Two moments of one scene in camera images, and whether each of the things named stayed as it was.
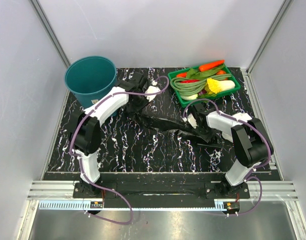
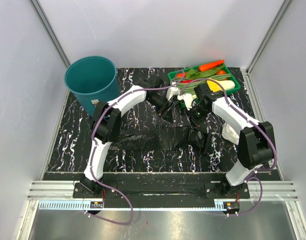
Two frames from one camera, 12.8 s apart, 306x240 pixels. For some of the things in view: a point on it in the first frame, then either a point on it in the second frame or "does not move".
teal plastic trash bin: [89, 77] does not move
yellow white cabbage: [212, 86] does not move
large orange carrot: [210, 65] does not move
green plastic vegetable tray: [204, 82] does not move
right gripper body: [205, 133] to [196, 113]
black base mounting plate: [162, 190] does not move
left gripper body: [140, 102] to [163, 111]
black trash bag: [137, 113] to [172, 134]
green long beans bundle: [186, 86] does not move
